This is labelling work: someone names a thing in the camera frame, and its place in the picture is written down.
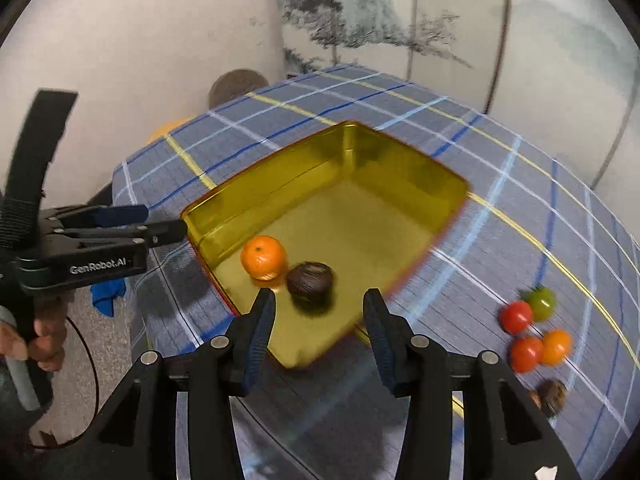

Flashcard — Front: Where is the painted folding screen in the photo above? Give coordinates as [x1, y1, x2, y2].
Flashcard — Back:
[276, 0, 640, 201]

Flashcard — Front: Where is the green tomato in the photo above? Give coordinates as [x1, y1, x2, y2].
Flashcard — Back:
[527, 286, 557, 322]

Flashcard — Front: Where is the red tomato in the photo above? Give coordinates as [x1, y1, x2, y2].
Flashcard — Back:
[499, 301, 534, 335]
[508, 336, 544, 373]

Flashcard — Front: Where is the blue plaid tablecloth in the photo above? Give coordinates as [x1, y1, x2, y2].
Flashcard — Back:
[111, 64, 640, 480]

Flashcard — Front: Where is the person's left hand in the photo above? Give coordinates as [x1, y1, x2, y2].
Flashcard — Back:
[0, 296, 69, 372]

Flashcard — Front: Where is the dark brown round fruit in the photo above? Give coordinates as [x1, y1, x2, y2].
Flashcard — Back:
[530, 379, 568, 418]
[285, 261, 335, 307]

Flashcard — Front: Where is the gold and red tin box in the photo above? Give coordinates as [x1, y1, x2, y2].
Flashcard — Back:
[180, 120, 471, 371]

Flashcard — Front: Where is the black cable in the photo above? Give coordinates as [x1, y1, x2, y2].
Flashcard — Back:
[27, 315, 100, 451]

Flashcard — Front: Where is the orange mandarin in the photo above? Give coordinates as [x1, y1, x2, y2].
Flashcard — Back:
[539, 329, 573, 367]
[240, 235, 289, 281]

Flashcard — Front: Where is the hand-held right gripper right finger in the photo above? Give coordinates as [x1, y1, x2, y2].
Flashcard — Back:
[362, 287, 583, 480]

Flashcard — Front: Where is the blue cloth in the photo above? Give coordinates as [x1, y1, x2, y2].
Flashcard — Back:
[90, 277, 127, 317]

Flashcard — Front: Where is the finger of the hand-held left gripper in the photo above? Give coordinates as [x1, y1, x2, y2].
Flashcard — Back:
[47, 203, 150, 231]
[55, 219, 189, 250]

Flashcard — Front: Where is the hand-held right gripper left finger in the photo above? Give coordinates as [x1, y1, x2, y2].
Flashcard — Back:
[60, 287, 278, 480]

